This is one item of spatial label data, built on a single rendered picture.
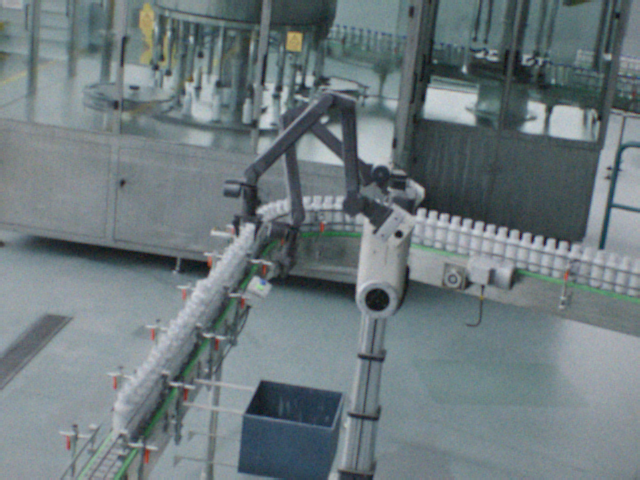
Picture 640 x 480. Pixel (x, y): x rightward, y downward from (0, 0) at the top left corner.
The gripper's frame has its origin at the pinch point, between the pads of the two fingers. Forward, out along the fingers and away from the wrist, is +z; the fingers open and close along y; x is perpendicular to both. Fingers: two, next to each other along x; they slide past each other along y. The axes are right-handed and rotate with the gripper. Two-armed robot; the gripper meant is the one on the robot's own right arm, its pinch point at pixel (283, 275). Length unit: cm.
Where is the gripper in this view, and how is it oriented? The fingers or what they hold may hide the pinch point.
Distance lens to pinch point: 483.1
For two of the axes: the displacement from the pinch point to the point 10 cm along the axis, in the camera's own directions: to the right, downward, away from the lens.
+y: -4.2, 2.0, -8.8
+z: -2.4, 9.1, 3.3
